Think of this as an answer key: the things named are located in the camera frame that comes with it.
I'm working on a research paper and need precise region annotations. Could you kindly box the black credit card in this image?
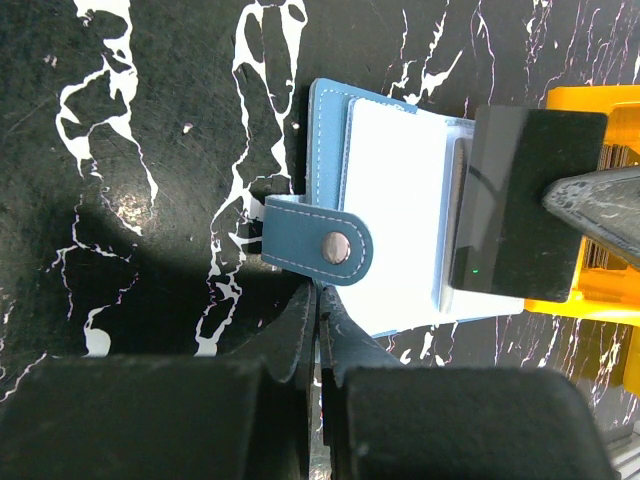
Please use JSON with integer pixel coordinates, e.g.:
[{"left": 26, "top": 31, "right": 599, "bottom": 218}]
[{"left": 449, "top": 106, "right": 608, "bottom": 303}]

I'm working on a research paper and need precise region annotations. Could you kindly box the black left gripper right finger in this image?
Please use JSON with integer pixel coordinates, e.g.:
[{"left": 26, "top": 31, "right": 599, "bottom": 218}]
[{"left": 318, "top": 287, "right": 615, "bottom": 479}]

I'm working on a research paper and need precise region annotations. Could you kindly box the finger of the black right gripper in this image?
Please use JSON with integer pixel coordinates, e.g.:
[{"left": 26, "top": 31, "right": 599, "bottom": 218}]
[{"left": 542, "top": 166, "right": 639, "bottom": 269}]

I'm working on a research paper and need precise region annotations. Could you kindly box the black marble pattern mat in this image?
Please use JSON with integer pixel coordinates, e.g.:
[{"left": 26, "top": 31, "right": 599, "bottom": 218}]
[{"left": 0, "top": 0, "right": 640, "bottom": 480}]

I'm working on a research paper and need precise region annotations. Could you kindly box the small orange card bin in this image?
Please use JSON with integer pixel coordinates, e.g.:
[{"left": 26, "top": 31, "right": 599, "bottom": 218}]
[{"left": 525, "top": 85, "right": 639, "bottom": 431}]

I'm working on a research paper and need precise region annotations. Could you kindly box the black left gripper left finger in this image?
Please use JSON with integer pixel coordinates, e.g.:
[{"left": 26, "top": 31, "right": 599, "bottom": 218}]
[{"left": 1, "top": 283, "right": 316, "bottom": 479}]

